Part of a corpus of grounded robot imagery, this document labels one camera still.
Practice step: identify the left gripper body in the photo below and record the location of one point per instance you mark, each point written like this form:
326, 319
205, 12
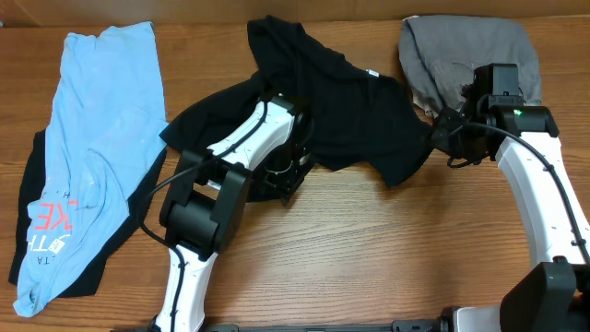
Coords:
278, 171

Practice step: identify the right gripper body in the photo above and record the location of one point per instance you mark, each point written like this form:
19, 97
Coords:
465, 145

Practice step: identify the black t-shirt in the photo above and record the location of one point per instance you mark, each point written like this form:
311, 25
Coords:
358, 117

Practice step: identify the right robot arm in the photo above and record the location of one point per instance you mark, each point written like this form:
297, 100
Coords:
496, 124

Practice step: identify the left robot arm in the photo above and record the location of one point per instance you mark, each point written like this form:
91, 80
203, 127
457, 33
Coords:
202, 211

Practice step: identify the grey folded trousers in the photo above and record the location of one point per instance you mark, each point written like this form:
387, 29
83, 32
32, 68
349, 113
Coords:
439, 54

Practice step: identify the light blue t-shirt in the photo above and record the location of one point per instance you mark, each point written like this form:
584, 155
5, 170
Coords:
102, 139

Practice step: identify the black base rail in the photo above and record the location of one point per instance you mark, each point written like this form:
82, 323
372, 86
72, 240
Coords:
332, 326

